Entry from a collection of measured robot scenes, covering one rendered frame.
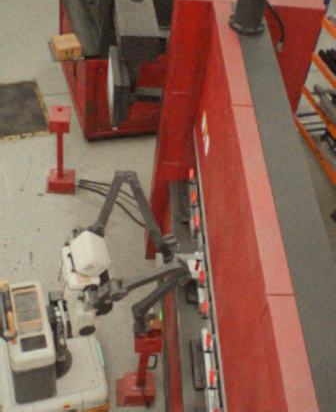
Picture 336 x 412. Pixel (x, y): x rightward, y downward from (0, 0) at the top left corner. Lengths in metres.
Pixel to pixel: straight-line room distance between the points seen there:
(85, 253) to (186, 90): 1.27
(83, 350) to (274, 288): 2.34
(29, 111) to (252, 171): 4.13
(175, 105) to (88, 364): 1.75
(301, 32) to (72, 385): 2.57
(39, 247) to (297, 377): 3.51
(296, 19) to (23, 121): 3.29
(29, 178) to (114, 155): 0.82
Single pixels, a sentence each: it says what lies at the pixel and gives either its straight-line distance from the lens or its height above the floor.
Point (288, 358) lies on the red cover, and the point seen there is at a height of 2.30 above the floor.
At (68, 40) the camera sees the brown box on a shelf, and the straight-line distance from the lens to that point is 5.60.
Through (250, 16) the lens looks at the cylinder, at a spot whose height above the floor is 2.40.
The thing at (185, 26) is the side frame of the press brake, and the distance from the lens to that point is 3.92.
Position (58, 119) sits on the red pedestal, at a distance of 5.25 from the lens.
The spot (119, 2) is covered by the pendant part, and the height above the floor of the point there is 1.95.
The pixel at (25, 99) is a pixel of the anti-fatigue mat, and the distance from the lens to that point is 6.75.
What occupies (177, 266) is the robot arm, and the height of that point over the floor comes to 1.39.
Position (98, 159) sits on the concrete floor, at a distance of 6.09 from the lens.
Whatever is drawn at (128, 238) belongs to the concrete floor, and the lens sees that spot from 5.44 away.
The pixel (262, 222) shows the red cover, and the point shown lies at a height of 2.30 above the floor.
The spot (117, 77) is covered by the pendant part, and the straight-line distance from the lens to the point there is 4.34.
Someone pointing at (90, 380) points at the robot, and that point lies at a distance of 4.37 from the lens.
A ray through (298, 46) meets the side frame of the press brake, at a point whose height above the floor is 2.04.
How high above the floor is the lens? 4.10
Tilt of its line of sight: 44 degrees down
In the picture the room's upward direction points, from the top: 9 degrees clockwise
